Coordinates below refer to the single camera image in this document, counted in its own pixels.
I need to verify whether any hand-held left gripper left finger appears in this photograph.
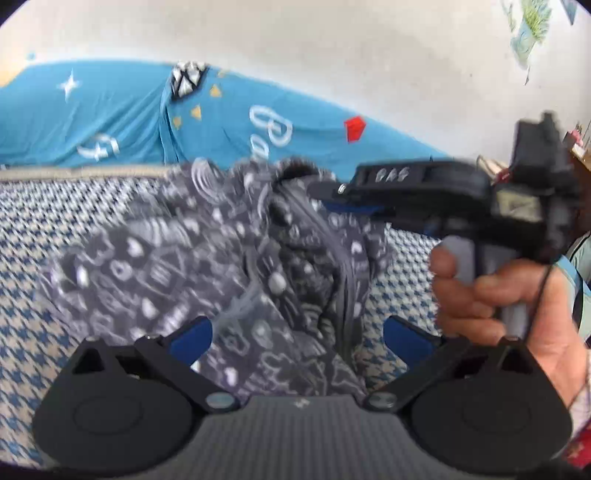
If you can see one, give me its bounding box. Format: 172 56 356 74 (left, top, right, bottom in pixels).
67 316 239 414

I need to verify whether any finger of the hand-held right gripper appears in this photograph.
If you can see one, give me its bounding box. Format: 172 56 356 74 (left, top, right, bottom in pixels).
307 179 394 221

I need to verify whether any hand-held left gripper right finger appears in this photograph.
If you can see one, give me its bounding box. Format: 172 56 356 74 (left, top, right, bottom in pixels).
364 316 539 412

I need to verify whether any grey patterned fleece jacket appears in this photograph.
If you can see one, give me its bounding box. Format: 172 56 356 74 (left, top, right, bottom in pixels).
39 157 399 403

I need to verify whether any person's right hand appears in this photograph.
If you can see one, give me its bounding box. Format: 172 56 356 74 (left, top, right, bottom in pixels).
429 246 591 410

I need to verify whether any blue houndstooth bed mat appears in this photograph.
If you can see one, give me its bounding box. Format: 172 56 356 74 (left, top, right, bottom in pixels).
0 165 591 468

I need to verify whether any blue printed long pillow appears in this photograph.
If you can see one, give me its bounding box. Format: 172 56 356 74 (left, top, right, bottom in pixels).
0 60 458 172

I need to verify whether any wall poster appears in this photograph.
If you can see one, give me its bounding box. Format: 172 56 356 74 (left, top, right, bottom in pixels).
501 0 555 86

